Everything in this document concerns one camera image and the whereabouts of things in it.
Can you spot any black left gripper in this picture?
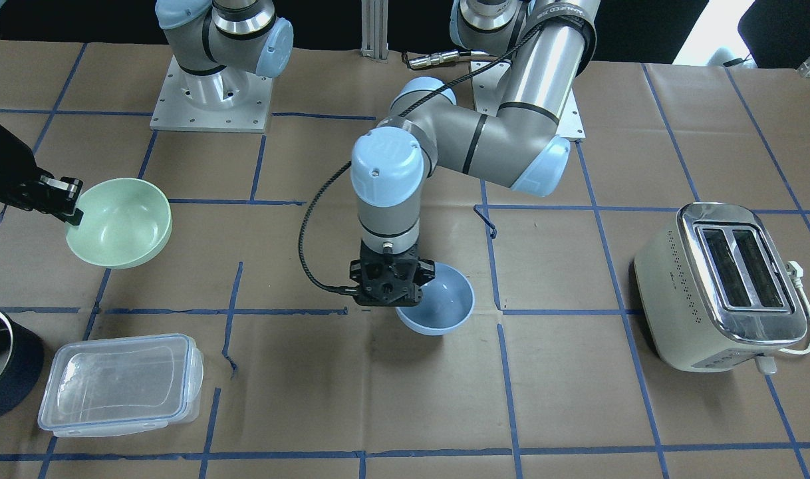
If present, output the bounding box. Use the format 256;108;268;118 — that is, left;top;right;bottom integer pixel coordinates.
349;243;436;307

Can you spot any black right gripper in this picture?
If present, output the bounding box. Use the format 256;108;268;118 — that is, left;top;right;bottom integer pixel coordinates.
0;124;84;227

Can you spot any green bowl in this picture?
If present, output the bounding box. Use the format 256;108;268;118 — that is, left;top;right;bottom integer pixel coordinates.
65;177;173;269

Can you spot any blue bowl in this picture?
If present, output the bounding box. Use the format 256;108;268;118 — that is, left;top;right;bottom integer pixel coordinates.
395;263;475;336

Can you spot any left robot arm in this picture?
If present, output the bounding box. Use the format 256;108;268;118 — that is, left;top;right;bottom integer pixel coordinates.
345;1;600;306

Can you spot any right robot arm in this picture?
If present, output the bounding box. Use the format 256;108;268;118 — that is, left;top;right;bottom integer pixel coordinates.
0;1;295;226

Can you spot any black pot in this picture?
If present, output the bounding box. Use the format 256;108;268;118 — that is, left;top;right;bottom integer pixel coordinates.
0;311;45;416

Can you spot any clear plastic food container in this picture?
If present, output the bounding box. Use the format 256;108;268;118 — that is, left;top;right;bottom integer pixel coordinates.
37;333;203;437

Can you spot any cream toaster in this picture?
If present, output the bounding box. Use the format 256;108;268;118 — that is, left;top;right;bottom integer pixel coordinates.
633;202;810;374

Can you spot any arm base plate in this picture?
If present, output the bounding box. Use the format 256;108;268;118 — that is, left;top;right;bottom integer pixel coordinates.
471;61;587;142
150;57;274;134

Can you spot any silver cable connector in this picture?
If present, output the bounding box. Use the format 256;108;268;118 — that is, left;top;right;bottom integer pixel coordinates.
402;51;472;71

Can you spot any aluminium frame post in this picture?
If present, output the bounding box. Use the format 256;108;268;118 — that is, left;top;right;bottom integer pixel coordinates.
360;0;389;63

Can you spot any white toaster cord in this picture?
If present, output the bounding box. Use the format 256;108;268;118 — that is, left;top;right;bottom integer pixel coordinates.
754;261;810;375

